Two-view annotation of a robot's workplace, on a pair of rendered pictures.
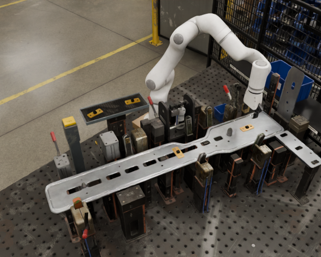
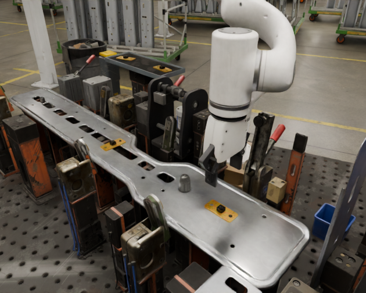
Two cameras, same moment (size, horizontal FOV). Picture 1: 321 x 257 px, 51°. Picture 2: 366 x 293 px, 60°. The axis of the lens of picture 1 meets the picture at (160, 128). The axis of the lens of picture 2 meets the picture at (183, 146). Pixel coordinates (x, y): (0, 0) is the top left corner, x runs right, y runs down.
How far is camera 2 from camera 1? 177 cm
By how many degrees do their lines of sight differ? 56
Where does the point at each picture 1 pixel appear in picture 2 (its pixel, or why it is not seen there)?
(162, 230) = (43, 214)
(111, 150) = (88, 92)
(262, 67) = (215, 33)
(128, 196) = (15, 120)
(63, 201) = (21, 97)
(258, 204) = not seen: outside the picture
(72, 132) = (103, 65)
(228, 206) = (93, 285)
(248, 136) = (193, 217)
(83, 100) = (310, 151)
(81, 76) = (345, 136)
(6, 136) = not seen: hidden behind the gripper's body
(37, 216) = not seen: hidden behind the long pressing
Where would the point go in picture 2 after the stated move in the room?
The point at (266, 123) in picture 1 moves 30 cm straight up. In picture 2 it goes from (263, 242) to (286, 123)
